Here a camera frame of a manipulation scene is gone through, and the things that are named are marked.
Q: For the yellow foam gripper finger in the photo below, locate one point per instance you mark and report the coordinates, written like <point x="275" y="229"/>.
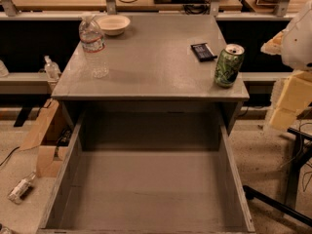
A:
<point x="290" y="98"/>
<point x="273" y="46"/>

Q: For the clear plastic water bottle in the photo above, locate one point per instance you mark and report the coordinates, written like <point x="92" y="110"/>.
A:
<point x="93" y="44"/>

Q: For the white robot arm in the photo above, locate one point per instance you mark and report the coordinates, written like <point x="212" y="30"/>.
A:
<point x="296" y="48"/>

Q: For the grey cabinet with top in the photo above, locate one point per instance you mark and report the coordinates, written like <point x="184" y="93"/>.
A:
<point x="155" y="85"/>

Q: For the open grey top drawer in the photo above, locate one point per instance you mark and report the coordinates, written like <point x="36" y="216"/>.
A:
<point x="148" y="173"/>

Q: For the clear bottle on shelf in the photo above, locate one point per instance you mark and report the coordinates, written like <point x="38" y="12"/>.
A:
<point x="52" y="69"/>

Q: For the small bottle on floor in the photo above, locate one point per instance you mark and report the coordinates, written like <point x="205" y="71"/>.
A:
<point x="19" y="191"/>

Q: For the green soda can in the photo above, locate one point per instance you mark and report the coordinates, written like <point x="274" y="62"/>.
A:
<point x="228" y="65"/>

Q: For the white ceramic bowl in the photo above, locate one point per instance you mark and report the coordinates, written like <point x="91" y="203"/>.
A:
<point x="113" y="25"/>

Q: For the brown cardboard box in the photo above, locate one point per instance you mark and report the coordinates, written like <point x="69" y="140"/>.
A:
<point x="44" y="135"/>

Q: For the grey metal shelf rail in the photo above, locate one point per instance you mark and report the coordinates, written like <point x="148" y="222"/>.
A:
<point x="25" y="84"/>

